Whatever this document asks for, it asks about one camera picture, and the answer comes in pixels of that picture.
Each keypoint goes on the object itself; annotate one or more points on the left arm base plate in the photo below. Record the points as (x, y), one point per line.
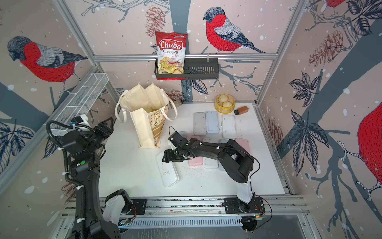
(134, 206)

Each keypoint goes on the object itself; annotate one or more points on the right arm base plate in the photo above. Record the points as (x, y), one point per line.
(235, 206)

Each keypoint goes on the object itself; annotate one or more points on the black wire wall basket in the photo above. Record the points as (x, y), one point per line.
(194, 69)

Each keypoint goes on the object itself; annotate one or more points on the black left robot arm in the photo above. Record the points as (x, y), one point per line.
(83, 148)

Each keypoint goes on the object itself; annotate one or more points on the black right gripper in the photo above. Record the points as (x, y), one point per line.
(167, 156)

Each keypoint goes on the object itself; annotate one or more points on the white wire mesh tray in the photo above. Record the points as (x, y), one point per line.
(82, 98)

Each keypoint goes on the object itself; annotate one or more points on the red Chuba cassava chips bag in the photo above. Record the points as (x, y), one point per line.
(171, 51)

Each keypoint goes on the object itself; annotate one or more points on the small brown bottle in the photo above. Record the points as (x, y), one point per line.
(241, 110)

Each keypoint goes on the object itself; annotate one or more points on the beige bun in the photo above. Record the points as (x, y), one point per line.
(227, 104)
(223, 98)

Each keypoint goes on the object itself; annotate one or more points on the white pencil case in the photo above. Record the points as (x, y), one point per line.
(167, 171)
(228, 127)
(200, 127)

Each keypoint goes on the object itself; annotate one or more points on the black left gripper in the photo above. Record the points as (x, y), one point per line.
(105, 129)

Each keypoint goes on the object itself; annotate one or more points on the pink pencil case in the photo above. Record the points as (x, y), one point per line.
(244, 144)
(196, 161)

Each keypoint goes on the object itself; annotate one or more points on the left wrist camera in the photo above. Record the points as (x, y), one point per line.
(81, 119)

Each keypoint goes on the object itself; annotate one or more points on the grey pencil case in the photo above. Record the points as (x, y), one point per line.
(183, 134)

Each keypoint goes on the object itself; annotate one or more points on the small glass jar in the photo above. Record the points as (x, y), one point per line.
(178, 103)

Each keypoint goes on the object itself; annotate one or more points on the cream canvas tote bag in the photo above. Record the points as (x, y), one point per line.
(148, 108)

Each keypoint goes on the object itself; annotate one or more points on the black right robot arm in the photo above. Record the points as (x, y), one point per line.
(235, 160)

